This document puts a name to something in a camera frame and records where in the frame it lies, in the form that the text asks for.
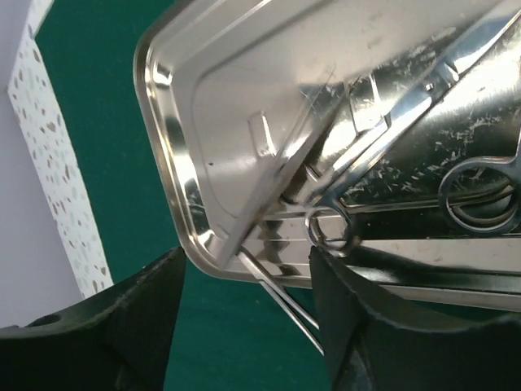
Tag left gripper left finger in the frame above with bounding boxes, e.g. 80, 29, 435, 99
1, 248, 186, 390

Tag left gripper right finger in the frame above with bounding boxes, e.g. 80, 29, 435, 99
309, 247, 520, 390

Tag green surgical cloth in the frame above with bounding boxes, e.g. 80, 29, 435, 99
37, 1, 330, 390

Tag steel forceps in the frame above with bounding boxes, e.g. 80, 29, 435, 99
304, 11, 520, 249

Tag steel instrument tray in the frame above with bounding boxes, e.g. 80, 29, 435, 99
134, 1, 520, 311

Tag steel surgical scissors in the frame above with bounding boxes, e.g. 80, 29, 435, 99
437, 145, 520, 238

